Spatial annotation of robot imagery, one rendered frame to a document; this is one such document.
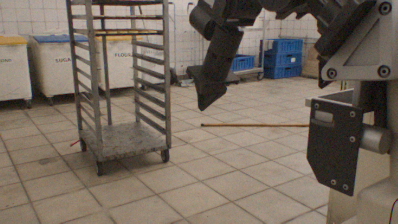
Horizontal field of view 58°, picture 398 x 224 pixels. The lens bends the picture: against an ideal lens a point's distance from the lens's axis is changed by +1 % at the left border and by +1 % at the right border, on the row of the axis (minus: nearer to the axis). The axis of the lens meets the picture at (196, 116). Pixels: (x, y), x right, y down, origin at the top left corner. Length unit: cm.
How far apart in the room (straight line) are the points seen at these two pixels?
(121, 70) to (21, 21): 126
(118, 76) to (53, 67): 74
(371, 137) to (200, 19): 38
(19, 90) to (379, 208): 385
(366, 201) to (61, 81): 383
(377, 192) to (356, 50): 29
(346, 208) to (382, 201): 89
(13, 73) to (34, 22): 90
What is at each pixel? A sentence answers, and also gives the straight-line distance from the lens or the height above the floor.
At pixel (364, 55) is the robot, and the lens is 51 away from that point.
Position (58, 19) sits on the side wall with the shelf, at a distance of 488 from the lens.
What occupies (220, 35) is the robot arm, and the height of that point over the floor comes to 93.
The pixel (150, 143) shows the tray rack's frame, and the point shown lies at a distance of 241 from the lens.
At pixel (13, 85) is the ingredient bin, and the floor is 28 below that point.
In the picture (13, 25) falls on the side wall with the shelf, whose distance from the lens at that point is 478.
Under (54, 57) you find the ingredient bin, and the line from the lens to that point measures 420.
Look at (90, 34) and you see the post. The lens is 210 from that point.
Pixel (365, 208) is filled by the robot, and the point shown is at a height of 64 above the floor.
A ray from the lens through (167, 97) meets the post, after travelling 229.
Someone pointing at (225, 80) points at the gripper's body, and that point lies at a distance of 74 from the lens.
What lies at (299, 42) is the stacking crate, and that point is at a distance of 621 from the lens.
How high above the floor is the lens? 97
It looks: 16 degrees down
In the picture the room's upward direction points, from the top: straight up
